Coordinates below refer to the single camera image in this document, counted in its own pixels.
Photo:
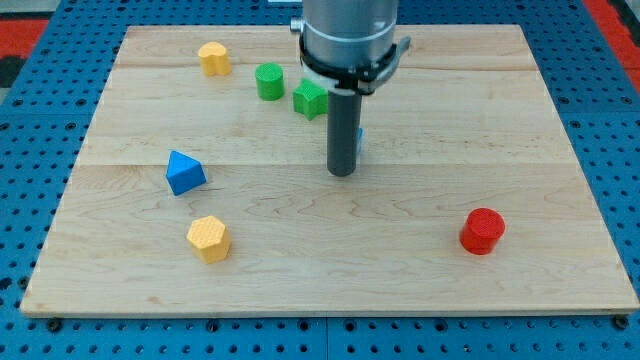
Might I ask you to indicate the black clamp ring mount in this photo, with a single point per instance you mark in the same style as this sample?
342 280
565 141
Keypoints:
354 80

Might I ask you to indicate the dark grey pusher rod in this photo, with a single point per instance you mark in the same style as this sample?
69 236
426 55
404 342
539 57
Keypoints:
342 133

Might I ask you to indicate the blue cube block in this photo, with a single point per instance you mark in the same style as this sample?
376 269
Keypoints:
360 136

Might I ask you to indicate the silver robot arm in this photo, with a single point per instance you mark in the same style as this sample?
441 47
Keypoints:
347 47

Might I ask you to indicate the green star block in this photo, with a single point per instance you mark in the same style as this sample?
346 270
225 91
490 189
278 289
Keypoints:
309 99

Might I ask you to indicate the green cylinder block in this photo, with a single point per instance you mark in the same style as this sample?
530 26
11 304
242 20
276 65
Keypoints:
269 81

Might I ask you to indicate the yellow heart block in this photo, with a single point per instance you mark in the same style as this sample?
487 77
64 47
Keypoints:
214 59

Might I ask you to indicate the wooden board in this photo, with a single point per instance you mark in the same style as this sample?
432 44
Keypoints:
466 122

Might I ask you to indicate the blue triangle block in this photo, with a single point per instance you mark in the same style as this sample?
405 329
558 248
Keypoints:
183 173

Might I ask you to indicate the red cylinder block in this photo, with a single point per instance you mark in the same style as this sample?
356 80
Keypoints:
482 230

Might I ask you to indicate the yellow hexagon block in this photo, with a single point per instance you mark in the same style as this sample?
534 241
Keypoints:
209 239

